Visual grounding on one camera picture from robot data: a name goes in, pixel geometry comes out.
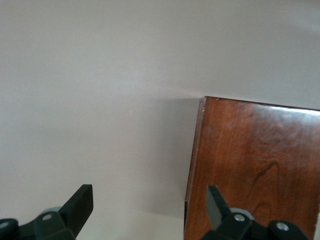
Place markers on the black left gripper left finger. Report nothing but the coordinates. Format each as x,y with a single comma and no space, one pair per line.
72,217

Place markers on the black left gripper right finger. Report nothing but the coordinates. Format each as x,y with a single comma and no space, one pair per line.
225,225

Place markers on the dark red wooden cabinet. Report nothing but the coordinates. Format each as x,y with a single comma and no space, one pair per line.
262,150

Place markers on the brown table cover sheet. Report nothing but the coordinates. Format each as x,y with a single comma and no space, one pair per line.
100,100

